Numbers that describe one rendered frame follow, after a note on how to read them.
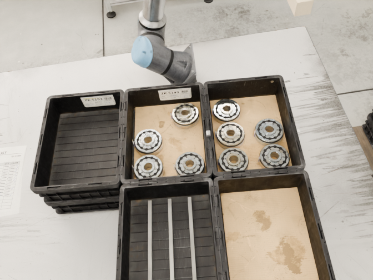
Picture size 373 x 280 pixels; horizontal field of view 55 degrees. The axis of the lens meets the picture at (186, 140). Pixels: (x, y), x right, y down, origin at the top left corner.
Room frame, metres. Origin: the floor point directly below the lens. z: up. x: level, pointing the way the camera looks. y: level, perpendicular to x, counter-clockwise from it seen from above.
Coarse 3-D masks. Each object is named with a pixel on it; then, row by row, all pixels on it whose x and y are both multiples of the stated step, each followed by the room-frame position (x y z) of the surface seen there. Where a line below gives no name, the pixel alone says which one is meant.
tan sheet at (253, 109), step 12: (264, 96) 0.87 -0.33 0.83; (240, 108) 0.82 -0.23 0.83; (252, 108) 0.82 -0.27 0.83; (264, 108) 0.81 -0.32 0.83; (276, 108) 0.80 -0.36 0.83; (240, 120) 0.77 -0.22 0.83; (252, 120) 0.76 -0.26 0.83; (276, 120) 0.75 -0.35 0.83; (252, 132) 0.71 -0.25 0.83; (216, 144) 0.68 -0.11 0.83; (252, 144) 0.66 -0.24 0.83; (216, 156) 0.63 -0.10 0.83; (252, 156) 0.61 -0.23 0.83; (252, 168) 0.56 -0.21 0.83
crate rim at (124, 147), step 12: (180, 84) 0.90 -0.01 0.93; (192, 84) 0.89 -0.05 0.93; (204, 108) 0.77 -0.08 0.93; (204, 120) 0.73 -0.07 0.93; (204, 132) 0.67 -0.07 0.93; (120, 180) 0.54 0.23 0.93; (132, 180) 0.53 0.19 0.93; (144, 180) 0.52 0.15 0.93; (156, 180) 0.52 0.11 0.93; (168, 180) 0.51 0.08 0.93
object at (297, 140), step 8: (224, 80) 0.89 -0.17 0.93; (232, 80) 0.89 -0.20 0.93; (240, 80) 0.88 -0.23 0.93; (248, 80) 0.88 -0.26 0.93; (256, 80) 0.87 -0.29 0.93; (280, 80) 0.85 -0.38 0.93; (208, 96) 0.83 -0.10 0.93; (208, 104) 0.79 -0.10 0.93; (288, 104) 0.74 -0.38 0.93; (208, 112) 0.76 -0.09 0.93; (288, 112) 0.71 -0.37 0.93; (208, 120) 0.72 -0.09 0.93; (208, 128) 0.69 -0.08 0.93; (296, 136) 0.61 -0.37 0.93; (296, 144) 0.58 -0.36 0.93; (304, 160) 0.51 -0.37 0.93; (264, 168) 0.51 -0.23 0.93; (272, 168) 0.50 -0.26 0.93; (280, 168) 0.50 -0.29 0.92; (288, 168) 0.49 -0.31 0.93; (296, 168) 0.49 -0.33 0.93; (304, 168) 0.49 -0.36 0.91; (216, 176) 0.50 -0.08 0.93
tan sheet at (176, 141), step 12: (144, 108) 0.89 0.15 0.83; (156, 108) 0.88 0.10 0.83; (168, 108) 0.87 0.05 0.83; (144, 120) 0.83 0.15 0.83; (156, 120) 0.83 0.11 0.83; (168, 120) 0.82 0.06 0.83; (168, 132) 0.76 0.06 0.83; (180, 132) 0.75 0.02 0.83; (192, 132) 0.75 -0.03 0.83; (168, 144) 0.71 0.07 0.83; (180, 144) 0.70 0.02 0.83; (192, 144) 0.69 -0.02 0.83; (168, 156) 0.66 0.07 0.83; (204, 156) 0.64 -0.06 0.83; (168, 168) 0.61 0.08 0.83
